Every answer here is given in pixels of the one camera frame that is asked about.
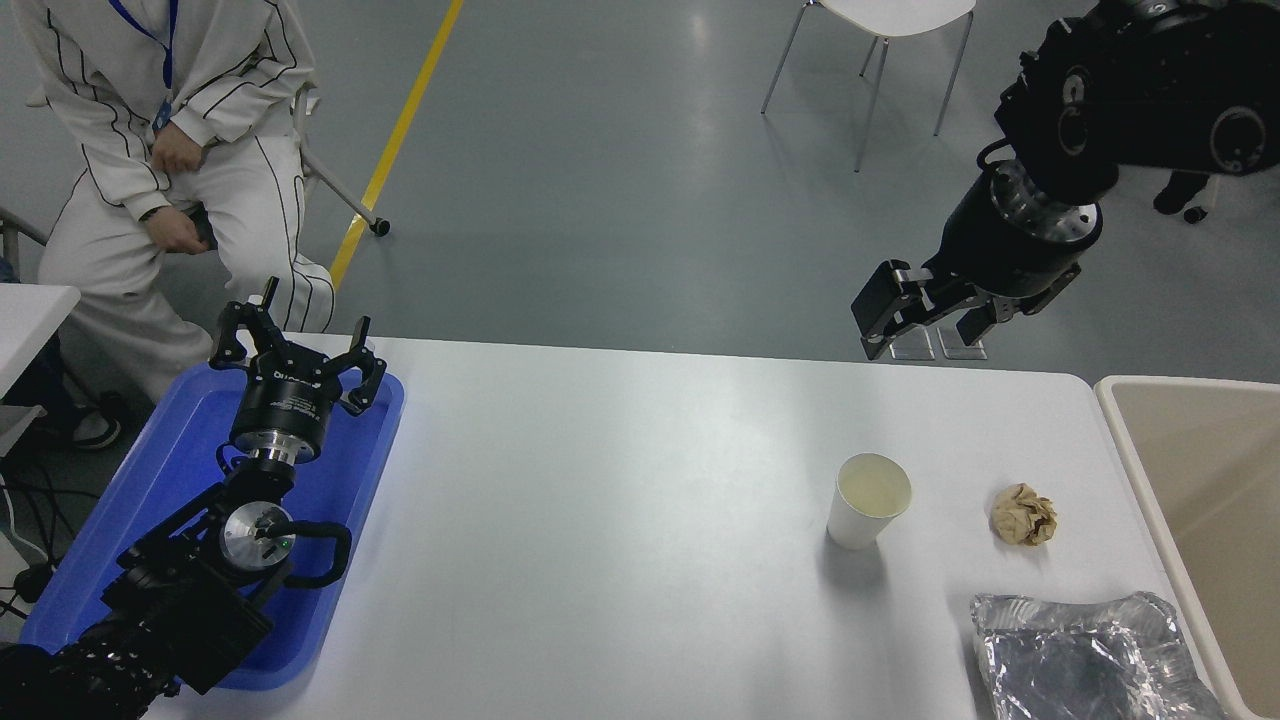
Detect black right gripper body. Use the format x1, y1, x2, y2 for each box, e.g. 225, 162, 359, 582
922, 178, 1086, 301

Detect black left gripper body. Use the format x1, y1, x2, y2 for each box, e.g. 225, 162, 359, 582
229, 360, 336, 449

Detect white paper cup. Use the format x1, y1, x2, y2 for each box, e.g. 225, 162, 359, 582
826, 453, 913, 550

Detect person's right hand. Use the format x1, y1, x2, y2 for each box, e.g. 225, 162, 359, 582
145, 205, 216, 254

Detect person's left hand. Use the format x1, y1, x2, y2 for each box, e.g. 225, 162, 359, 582
148, 122, 206, 177

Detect blue plastic tray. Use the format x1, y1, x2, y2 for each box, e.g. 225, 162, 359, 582
18, 362, 406, 693

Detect white chair with castors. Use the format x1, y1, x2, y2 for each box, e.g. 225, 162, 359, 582
290, 85, 391, 238

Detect crumpled tan paper ball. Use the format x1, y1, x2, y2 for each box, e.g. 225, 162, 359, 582
990, 483, 1058, 547

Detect white armchair with castors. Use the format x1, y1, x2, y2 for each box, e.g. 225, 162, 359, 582
1180, 175, 1221, 224

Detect white side table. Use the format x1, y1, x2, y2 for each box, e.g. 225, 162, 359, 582
0, 285, 81, 396

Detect white chair, thin metal legs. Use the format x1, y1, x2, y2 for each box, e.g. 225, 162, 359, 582
760, 0, 976, 173

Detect large pale bin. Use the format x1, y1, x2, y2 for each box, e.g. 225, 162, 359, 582
1093, 375, 1280, 720

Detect person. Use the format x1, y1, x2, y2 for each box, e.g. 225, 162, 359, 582
15, 0, 336, 451

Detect crumpled silver foil tray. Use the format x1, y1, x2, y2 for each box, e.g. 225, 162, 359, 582
970, 590, 1231, 720

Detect black floor cable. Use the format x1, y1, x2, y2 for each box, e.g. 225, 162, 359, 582
0, 480, 61, 613

